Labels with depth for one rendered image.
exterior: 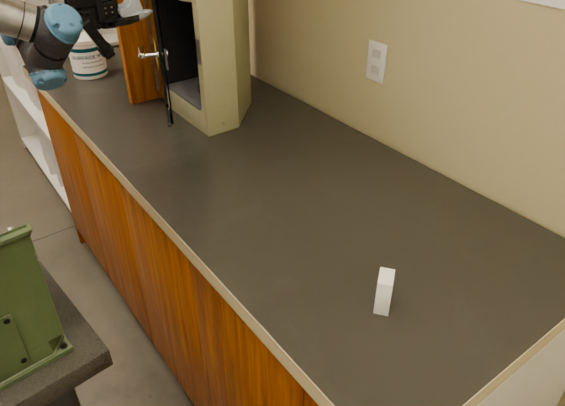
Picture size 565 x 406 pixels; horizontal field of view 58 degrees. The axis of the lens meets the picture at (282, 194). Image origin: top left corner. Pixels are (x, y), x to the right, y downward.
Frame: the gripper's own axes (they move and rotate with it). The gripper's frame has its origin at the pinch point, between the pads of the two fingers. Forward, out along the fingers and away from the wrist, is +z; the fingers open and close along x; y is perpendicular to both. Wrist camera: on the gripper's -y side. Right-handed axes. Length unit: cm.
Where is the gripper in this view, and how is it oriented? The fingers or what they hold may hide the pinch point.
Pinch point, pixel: (147, 14)
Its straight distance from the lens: 146.4
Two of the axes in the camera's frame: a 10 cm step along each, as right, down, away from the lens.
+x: -6.0, -4.5, 6.7
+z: 8.0, -3.3, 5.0
